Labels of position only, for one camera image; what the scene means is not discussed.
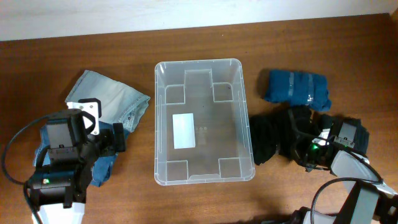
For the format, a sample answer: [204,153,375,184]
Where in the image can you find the medium blue jeans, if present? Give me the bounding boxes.
[33,126,118,187]

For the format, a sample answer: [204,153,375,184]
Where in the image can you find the light blue jeans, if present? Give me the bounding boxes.
[65,70,150,133]

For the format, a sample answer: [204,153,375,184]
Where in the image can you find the black shirt bundle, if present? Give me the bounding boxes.
[249,105,321,166]

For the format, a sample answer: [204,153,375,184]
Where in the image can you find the dark green shirt bundle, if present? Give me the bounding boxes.
[318,114,369,155]

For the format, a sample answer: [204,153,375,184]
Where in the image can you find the blue shirt bundle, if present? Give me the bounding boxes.
[264,70,331,111]

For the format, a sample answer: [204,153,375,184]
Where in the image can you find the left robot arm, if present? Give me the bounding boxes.
[24,109,126,223]

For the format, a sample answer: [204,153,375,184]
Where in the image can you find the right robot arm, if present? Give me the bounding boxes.
[249,106,397,223]

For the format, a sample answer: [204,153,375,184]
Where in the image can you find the white label in bin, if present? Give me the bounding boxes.
[172,113,196,149]

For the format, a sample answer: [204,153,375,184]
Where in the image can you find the clear plastic storage bin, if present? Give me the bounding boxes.
[154,58,255,186]

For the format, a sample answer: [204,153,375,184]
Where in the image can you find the right black cable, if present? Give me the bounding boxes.
[310,146,384,224]

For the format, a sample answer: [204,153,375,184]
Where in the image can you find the black cable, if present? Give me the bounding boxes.
[310,146,384,224]
[1,113,53,224]

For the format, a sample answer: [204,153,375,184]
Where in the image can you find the left black cable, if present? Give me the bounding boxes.
[1,113,53,224]

